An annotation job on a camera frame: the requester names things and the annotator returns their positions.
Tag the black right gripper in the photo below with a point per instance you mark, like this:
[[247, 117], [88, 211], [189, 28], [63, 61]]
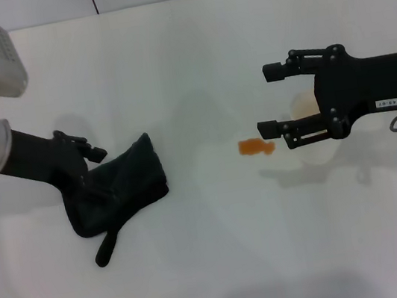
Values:
[[373, 83]]

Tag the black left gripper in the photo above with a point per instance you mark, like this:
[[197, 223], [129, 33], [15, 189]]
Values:
[[41, 158]]

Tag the dark blue rag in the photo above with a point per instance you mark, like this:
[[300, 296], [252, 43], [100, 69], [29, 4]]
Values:
[[132, 186]]

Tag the orange liquid stain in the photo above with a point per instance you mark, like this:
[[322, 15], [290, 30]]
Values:
[[251, 147]]

